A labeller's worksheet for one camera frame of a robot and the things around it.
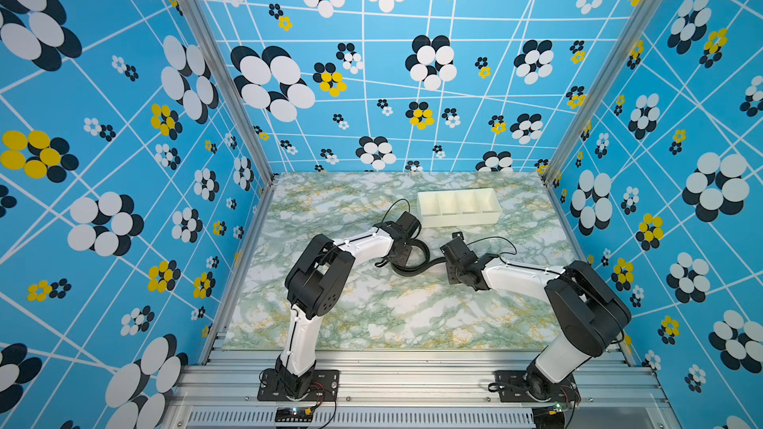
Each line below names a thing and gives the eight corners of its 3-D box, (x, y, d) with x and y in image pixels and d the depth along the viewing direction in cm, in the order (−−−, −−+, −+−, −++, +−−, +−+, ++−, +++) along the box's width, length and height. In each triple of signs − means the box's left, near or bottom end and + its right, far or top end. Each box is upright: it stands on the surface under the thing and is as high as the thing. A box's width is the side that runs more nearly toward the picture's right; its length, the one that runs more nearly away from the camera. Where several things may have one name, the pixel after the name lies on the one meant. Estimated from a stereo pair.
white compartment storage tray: (420, 227, 107) (421, 219, 103) (417, 197, 116) (418, 189, 112) (500, 227, 107) (505, 219, 103) (492, 197, 116) (495, 188, 112)
